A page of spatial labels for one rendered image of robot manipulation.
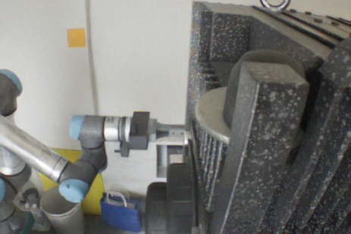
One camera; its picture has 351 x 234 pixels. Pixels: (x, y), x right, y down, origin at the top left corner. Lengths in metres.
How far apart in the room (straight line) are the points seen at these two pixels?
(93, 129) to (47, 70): 0.83
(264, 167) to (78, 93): 1.35
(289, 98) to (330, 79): 0.04
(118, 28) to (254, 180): 1.23
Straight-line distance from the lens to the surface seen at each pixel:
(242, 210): 0.24
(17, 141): 0.74
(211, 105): 0.29
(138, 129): 0.70
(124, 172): 1.77
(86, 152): 0.78
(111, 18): 1.36
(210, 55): 0.47
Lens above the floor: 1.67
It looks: 28 degrees down
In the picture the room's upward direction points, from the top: 2 degrees clockwise
